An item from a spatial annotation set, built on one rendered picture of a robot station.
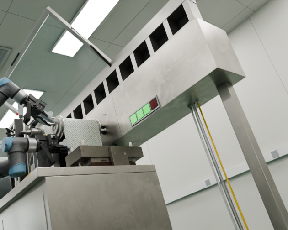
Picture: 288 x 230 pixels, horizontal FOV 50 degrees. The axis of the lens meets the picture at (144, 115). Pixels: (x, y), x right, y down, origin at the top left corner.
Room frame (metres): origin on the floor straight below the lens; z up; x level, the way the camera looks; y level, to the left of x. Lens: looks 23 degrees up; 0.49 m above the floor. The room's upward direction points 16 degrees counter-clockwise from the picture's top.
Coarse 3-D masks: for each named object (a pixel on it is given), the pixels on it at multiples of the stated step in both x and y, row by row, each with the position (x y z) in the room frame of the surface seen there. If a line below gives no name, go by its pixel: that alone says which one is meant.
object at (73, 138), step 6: (66, 132) 1.57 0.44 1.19; (72, 132) 1.59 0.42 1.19; (78, 132) 1.62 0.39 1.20; (84, 132) 1.65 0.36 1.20; (90, 132) 1.68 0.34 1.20; (96, 132) 1.71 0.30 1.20; (66, 138) 1.56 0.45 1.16; (72, 138) 1.59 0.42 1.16; (78, 138) 1.62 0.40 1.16; (84, 138) 1.65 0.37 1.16; (90, 138) 1.68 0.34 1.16; (96, 138) 1.71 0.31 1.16; (72, 144) 1.59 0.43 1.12; (78, 144) 1.61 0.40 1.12; (90, 144) 1.67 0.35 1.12; (96, 144) 1.70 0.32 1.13
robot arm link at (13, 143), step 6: (6, 138) 1.31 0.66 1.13; (12, 138) 1.32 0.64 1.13; (18, 138) 1.34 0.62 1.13; (24, 138) 1.37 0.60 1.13; (6, 144) 1.30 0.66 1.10; (12, 144) 1.32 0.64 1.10; (18, 144) 1.34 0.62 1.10; (24, 144) 1.36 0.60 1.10; (6, 150) 1.32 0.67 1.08; (12, 150) 1.32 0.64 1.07; (18, 150) 1.33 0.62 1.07; (24, 150) 1.38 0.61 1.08
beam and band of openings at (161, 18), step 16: (176, 0) 1.26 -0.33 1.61; (192, 0) 1.26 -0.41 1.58; (160, 16) 1.35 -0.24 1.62; (176, 16) 1.34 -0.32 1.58; (192, 16) 1.23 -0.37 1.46; (144, 32) 1.45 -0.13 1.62; (160, 32) 1.44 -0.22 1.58; (176, 32) 1.31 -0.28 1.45; (128, 48) 1.56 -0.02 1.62; (144, 48) 1.54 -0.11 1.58; (160, 48) 1.40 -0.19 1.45; (112, 64) 1.68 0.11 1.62; (128, 64) 1.66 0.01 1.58; (96, 80) 1.82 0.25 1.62; (112, 80) 1.79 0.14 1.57; (80, 96) 1.97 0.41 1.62; (96, 96) 1.87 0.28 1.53; (64, 112) 2.15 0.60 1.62; (80, 112) 2.11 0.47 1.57
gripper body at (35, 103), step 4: (28, 96) 1.46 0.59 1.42; (32, 96) 1.49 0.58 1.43; (24, 100) 1.44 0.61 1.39; (28, 100) 1.49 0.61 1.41; (32, 100) 1.49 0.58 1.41; (36, 100) 1.50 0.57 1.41; (40, 100) 1.50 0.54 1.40; (20, 104) 1.46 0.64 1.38; (24, 104) 1.48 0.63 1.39; (32, 104) 1.49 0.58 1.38; (36, 104) 1.48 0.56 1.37; (40, 104) 1.52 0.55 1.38; (44, 104) 1.52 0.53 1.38; (32, 108) 1.47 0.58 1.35; (36, 108) 1.49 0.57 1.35; (40, 108) 1.51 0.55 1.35; (32, 112) 1.50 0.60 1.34; (36, 112) 1.50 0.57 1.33; (32, 116) 1.53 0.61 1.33; (36, 116) 1.53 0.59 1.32
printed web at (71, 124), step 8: (64, 120) 1.57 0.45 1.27; (72, 120) 1.61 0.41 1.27; (80, 120) 1.65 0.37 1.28; (88, 120) 1.70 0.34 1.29; (48, 128) 1.75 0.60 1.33; (64, 128) 1.56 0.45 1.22; (72, 128) 1.60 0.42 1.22; (80, 128) 1.64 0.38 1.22; (88, 128) 1.68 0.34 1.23; (96, 128) 1.72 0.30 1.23; (64, 152) 1.70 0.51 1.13; (40, 160) 1.84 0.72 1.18
